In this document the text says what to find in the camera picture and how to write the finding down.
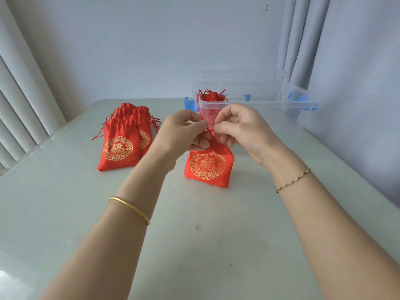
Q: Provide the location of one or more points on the person's right hand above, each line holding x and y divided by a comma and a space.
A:
253, 134

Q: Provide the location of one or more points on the person's left hand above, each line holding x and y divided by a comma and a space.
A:
175, 137

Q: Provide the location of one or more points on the clear plastic storage box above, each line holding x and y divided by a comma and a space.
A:
275, 104

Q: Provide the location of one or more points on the pile of red drawstring pouches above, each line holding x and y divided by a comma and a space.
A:
117, 153

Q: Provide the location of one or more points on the person's left forearm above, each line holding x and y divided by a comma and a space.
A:
100, 259

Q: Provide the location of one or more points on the person's right forearm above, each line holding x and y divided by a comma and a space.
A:
337, 237

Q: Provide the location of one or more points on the gold bangle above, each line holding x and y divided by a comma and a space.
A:
131, 207

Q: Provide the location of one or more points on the grey curtain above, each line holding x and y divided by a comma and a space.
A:
359, 43

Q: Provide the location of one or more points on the white vertical blinds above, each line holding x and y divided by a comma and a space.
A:
22, 84

